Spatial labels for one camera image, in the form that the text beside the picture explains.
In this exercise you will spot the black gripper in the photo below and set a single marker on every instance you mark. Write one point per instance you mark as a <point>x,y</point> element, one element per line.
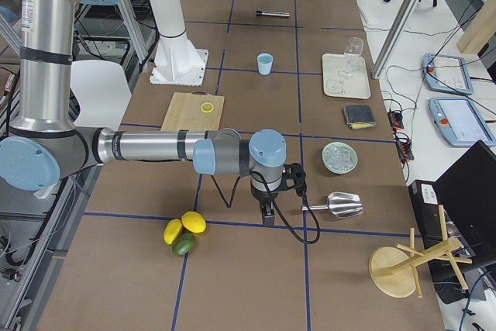
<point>263,195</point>

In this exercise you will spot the steel muddler black tip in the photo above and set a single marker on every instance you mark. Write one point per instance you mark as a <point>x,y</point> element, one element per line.
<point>273,14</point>

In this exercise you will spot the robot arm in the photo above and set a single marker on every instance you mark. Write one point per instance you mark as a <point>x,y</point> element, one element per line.
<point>44,145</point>

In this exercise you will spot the whole yellow lemon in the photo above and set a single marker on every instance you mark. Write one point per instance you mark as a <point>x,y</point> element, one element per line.
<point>172,231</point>
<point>194,222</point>

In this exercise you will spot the wooden cup stand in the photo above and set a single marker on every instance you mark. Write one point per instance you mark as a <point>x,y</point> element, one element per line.
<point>394,269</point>

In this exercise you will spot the light blue plastic cup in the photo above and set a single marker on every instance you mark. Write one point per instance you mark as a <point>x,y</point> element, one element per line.
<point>264,63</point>

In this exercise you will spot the steel ice scoop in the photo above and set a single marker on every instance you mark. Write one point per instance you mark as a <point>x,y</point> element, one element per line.
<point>340,205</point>

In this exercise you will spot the whole green lime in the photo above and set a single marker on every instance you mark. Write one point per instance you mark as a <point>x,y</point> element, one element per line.
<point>183,244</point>

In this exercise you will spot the green bowl of ice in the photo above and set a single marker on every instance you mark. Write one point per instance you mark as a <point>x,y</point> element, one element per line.
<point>339,158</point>

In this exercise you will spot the bamboo cutting board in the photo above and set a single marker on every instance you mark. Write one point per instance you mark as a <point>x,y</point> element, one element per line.
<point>184,112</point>

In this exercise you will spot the grey folded cloth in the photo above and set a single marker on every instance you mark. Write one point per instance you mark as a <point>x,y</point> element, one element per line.
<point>359,116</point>

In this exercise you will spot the cream bear serving tray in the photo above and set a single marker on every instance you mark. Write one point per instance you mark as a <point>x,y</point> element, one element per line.
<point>335,85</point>

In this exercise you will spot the clear wine glass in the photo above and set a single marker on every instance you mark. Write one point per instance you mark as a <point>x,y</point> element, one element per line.
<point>352,52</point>

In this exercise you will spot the black laptop monitor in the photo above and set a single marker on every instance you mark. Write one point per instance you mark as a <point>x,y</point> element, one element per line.
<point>467,192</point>

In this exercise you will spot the white plastic chair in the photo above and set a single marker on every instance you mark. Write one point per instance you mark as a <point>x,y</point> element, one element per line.
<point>102,91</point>

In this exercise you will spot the blue teach pendant near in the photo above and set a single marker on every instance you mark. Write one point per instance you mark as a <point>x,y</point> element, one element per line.
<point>459,122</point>

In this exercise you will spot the blue teach pendant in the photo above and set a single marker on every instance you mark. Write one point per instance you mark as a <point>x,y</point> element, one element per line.
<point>459,122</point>
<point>448,74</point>

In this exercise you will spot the blue teach pendant far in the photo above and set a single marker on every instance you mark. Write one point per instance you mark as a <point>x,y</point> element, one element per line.
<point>448,74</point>

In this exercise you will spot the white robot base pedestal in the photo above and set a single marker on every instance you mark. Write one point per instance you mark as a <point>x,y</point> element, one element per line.
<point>177,61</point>

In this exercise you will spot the aluminium frame post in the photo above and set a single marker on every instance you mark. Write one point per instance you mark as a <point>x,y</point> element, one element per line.
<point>393,36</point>

